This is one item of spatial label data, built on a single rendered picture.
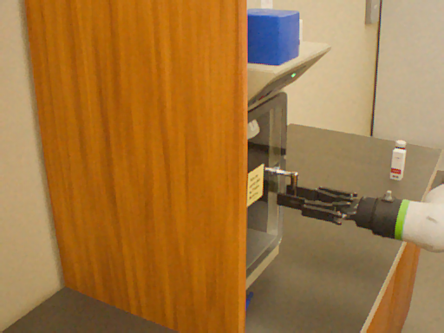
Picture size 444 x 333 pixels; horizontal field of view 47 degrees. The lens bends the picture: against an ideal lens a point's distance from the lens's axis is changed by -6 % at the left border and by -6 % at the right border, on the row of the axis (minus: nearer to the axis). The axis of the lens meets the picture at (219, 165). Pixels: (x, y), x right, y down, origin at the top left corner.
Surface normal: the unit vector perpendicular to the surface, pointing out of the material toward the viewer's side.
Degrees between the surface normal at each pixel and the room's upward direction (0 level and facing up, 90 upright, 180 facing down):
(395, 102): 90
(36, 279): 90
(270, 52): 90
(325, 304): 0
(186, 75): 90
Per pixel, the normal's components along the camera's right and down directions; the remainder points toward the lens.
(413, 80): -0.49, 0.34
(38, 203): 0.87, 0.18
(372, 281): -0.01, -0.92
